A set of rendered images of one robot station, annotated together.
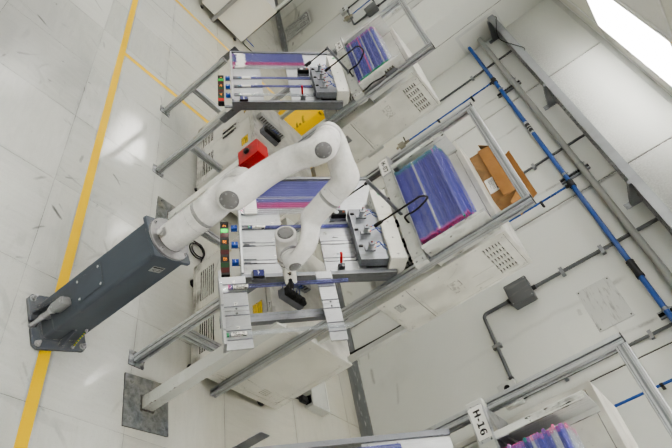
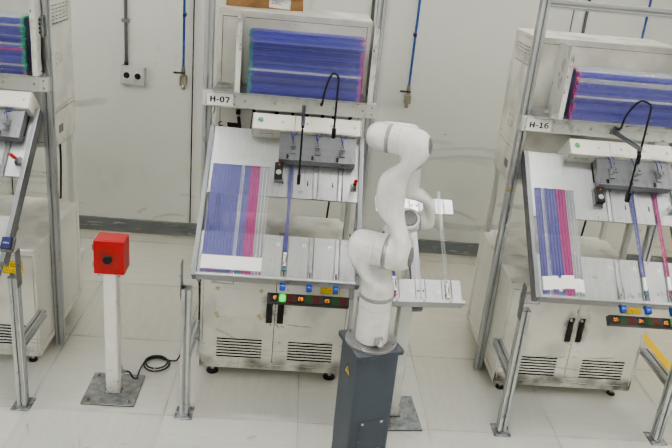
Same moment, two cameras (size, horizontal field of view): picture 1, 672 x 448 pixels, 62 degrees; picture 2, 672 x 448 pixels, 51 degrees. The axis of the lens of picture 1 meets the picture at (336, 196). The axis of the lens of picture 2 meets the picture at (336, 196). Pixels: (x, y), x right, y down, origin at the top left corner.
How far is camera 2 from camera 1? 2.30 m
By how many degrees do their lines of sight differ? 52
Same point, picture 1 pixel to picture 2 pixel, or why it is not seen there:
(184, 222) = (387, 313)
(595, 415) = (558, 46)
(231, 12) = not seen: outside the picture
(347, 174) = not seen: hidden behind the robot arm
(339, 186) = not seen: hidden behind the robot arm
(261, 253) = (324, 262)
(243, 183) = (405, 237)
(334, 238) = (309, 184)
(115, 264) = (375, 401)
